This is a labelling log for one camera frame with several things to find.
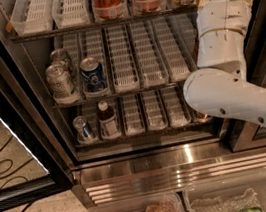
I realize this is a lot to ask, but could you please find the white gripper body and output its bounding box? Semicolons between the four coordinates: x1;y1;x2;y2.
197;0;250;36

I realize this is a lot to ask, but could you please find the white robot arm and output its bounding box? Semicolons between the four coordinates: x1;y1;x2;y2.
183;0;266;127

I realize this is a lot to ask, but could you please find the gold can front bottom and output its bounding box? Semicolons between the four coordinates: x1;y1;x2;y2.
194;111;210;122

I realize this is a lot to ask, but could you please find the blue pepsi can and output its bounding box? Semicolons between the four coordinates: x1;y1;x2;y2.
79;57;107;93

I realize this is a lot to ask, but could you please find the silver can rear left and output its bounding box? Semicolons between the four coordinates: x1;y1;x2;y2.
50;48;73;70

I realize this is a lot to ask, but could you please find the silver can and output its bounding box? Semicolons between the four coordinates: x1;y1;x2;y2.
50;48;73;70
45;64;76;99

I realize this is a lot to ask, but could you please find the silver can front left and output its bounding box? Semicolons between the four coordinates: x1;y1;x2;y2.
45;64;76;99

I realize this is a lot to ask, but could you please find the small redbull can bottom shelf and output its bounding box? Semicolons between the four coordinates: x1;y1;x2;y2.
73;116;97;144

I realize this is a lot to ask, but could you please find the stainless fridge base grille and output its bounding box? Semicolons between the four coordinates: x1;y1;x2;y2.
72;142;266;208

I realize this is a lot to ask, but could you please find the open glass fridge door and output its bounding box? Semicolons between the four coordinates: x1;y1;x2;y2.
0;40;73;212

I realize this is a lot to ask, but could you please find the brown bottle white cap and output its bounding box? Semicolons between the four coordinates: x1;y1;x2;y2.
97;101;119;137

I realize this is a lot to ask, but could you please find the right clear plastic bin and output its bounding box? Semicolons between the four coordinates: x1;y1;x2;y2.
182;169;266;212

